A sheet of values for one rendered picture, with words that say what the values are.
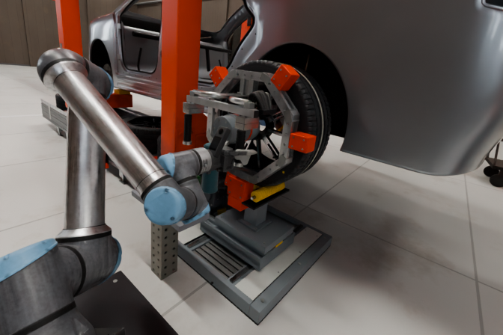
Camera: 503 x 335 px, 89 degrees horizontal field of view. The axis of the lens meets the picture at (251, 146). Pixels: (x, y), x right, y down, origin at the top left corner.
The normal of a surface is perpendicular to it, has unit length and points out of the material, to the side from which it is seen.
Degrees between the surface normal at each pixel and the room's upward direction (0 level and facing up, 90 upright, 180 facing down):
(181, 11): 90
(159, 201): 69
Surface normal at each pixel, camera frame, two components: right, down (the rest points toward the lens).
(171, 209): -0.06, -0.07
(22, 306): 0.43, -0.40
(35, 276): 0.73, -0.47
